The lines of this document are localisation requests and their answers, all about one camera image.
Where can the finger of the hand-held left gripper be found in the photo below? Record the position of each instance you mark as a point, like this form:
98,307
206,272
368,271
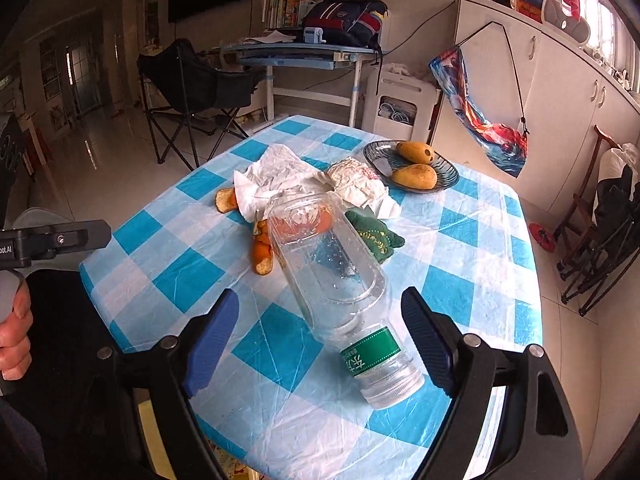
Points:
75,238

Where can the small orange peel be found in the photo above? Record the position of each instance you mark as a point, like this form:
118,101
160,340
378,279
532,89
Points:
262,256

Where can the white desk fan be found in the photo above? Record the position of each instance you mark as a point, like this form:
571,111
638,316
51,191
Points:
565,20

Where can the wrinkled yellow mango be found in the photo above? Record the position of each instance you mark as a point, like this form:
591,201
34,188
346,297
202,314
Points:
415,176

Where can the row of books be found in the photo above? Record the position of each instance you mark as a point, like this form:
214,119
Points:
282,10

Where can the clear plastic bottle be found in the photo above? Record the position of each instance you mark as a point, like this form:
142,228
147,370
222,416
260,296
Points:
325,285

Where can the green cloth pouch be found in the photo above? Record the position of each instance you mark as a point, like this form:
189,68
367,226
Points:
372,237

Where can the blue study desk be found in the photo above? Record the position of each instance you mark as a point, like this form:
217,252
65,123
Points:
295,55

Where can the white paper wrapper red print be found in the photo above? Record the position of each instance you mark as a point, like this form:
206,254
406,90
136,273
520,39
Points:
355,182

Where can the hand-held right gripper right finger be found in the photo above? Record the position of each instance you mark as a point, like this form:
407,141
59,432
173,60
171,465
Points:
430,345

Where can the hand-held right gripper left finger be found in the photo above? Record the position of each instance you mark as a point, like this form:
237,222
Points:
210,345

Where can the blue pencil sharpener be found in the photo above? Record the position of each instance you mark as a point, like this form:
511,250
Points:
314,36

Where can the wooden folding chair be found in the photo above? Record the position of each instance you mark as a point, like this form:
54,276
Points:
585,180

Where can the white rag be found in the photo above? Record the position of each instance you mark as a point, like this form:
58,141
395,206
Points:
400,70

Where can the blue checked tablecloth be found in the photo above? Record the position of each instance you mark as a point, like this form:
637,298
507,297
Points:
165,270

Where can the colourful printed cloth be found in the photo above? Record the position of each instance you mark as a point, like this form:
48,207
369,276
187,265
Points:
480,120

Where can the row of white cups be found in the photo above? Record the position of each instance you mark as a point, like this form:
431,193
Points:
614,72

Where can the black folding camp chair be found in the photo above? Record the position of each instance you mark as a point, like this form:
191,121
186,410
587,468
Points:
190,85

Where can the glass fruit plate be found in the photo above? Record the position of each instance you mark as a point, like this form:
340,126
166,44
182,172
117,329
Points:
380,157

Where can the dark striped backpack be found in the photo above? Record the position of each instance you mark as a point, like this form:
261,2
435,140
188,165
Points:
345,20

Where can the red slippers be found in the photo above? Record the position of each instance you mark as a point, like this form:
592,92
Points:
542,236

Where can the glass panel door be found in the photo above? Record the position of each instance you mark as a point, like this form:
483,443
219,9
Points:
82,80

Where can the window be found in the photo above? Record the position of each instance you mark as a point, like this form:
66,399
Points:
615,25

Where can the white cabinet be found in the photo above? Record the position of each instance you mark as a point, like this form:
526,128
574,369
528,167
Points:
560,125

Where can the folded black chairs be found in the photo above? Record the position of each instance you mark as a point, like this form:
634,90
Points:
607,240

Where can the dark edged orange peel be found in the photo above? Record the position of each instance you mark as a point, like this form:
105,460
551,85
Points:
226,200

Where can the curled orange peel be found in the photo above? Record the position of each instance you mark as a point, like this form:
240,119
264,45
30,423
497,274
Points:
305,225

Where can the white sack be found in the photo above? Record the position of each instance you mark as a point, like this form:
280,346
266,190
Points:
622,160

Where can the white plastic stool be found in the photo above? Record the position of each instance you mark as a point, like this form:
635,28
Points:
400,90

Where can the white paper napkin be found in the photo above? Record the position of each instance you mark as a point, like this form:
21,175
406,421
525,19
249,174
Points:
275,175

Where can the loose white papers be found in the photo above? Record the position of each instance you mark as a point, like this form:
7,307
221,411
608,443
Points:
267,38

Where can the colourful box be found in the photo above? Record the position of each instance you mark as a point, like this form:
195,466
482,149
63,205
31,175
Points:
529,5

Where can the person's left hand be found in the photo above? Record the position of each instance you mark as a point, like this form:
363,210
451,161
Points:
17,345

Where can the smooth spotted yellow mango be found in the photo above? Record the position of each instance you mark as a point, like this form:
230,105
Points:
414,152

